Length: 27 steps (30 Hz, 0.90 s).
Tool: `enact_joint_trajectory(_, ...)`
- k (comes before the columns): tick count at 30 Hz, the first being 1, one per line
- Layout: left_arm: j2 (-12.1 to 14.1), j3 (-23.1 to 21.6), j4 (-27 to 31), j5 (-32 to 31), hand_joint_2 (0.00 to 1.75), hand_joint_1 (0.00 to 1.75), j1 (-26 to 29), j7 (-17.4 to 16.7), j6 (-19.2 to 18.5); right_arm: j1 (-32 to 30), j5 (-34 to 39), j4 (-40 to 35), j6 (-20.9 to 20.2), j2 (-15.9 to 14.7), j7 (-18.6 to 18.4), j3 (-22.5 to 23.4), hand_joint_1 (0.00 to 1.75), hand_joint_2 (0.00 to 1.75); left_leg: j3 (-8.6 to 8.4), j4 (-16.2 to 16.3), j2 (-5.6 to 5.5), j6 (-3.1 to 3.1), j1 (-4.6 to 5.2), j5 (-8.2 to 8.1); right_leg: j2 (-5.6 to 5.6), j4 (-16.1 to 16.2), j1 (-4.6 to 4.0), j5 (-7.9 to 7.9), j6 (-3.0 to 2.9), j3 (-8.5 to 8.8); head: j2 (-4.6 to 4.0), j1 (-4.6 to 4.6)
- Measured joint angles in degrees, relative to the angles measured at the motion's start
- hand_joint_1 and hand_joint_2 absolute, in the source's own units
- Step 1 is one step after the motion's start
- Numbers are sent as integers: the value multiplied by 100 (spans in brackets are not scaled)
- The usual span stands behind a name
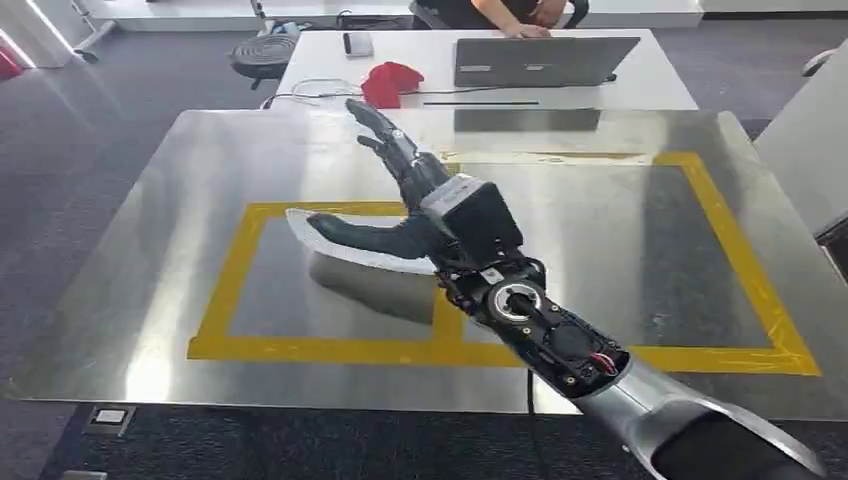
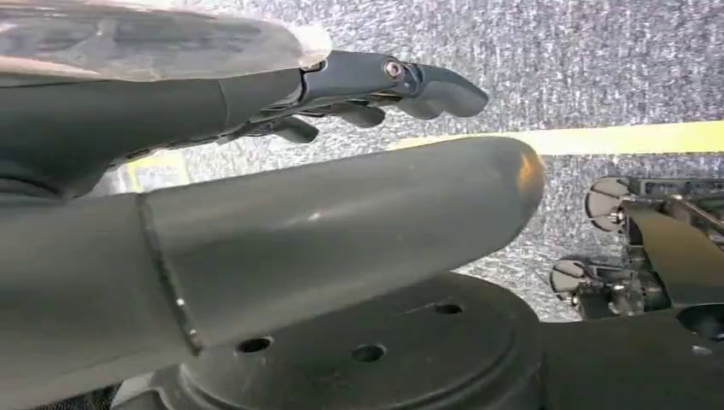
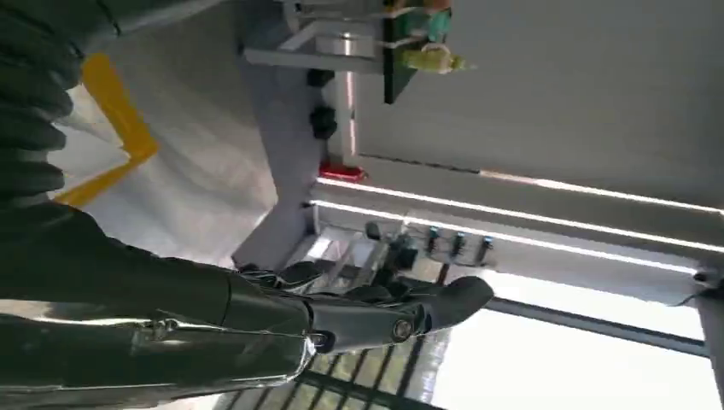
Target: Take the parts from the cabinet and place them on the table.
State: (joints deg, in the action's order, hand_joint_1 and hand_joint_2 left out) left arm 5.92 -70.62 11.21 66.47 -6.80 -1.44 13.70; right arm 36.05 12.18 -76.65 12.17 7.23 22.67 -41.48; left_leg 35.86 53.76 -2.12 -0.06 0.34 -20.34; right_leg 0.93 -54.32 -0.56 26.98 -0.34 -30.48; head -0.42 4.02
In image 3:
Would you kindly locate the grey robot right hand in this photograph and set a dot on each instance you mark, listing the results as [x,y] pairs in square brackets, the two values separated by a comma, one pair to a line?
[141,294]

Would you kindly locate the red block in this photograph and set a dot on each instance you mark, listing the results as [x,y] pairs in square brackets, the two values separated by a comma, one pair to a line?
[342,172]

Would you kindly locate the black round knob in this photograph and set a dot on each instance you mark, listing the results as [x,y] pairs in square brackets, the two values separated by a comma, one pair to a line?
[321,77]
[323,123]

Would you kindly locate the black clip blue tip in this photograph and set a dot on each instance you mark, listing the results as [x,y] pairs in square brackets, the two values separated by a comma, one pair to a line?
[485,250]
[432,240]
[457,244]

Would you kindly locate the black shelf board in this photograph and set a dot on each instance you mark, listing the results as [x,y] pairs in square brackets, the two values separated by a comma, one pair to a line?
[393,79]

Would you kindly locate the yellow green toy figure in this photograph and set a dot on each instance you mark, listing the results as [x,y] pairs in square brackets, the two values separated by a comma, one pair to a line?
[435,59]

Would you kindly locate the teal toy figure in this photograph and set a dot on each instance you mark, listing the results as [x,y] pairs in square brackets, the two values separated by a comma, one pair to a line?
[432,25]

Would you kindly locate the white lit display counter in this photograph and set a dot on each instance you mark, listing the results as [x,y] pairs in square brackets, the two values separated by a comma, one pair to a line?
[565,226]

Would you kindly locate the black metal bar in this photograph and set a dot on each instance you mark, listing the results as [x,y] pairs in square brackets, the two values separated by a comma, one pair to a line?
[594,325]

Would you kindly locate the white metal frame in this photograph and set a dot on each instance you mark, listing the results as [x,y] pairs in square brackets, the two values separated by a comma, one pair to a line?
[317,56]

